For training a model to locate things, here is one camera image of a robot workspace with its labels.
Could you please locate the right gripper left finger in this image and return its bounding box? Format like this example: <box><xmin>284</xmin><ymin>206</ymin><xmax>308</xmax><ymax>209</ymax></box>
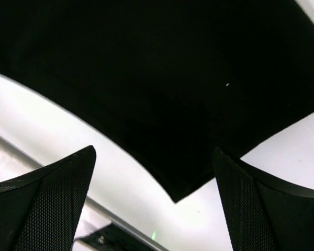
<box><xmin>0</xmin><ymin>146</ymin><xmax>96</xmax><ymax>251</ymax></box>

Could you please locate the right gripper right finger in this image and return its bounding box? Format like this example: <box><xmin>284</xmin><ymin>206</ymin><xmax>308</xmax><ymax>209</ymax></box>
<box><xmin>212</xmin><ymin>148</ymin><xmax>314</xmax><ymax>251</ymax></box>

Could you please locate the black skirt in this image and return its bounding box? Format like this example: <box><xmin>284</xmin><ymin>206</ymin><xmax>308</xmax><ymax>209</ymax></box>
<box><xmin>0</xmin><ymin>1</ymin><xmax>314</xmax><ymax>202</ymax></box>

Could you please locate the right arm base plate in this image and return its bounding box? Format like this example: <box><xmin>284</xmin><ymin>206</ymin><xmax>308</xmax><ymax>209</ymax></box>
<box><xmin>78</xmin><ymin>223</ymin><xmax>153</xmax><ymax>251</ymax></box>

